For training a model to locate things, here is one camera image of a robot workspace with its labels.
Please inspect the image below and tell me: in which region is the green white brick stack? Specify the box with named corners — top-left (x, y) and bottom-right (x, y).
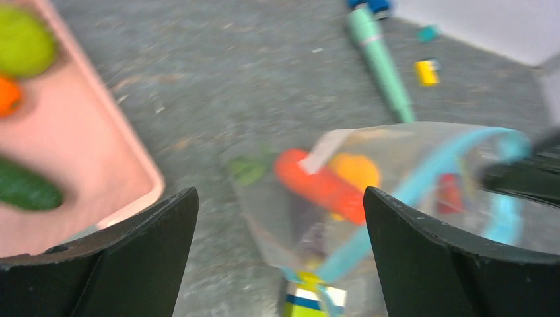
top-left (281, 271), bottom-right (347, 317)

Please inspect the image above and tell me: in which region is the orange green toy mango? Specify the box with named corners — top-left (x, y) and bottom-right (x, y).
top-left (1, 75), bottom-right (22, 117)

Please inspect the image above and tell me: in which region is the clear zip top bag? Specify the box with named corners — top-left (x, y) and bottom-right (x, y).
top-left (221, 122), bottom-right (559, 283)

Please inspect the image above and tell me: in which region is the yellow small brick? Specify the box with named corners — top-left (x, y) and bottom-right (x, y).
top-left (415, 59), bottom-right (440, 87)

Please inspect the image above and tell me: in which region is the teal triangle block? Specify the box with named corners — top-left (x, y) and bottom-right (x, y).
top-left (417, 24), bottom-right (441, 43)

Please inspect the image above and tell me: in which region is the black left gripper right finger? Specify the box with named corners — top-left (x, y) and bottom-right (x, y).
top-left (363, 188), bottom-right (559, 316)

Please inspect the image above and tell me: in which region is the blue toy car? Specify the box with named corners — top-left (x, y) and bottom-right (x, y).
top-left (347, 0), bottom-right (392, 20)

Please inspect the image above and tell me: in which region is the pink plastic basket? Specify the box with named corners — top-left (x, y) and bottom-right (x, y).
top-left (1, 1), bottom-right (164, 256)

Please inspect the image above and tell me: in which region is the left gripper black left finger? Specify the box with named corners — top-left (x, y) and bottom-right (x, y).
top-left (1, 187), bottom-right (199, 316)

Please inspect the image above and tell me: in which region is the mint green toy microphone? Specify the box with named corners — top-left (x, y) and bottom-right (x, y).
top-left (347, 3), bottom-right (416, 123)

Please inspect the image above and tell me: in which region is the green toy pear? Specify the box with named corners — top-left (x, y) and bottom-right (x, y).
top-left (1, 3), bottom-right (59, 77)

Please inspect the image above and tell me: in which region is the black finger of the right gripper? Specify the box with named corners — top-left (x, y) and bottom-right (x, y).
top-left (480, 129), bottom-right (559, 208)

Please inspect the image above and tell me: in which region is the yellow toy corn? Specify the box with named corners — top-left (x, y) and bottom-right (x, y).
top-left (328, 153), bottom-right (382, 225)

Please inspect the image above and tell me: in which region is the dark green toy cucumber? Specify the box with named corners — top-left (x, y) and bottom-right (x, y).
top-left (1, 157), bottom-right (65, 211)

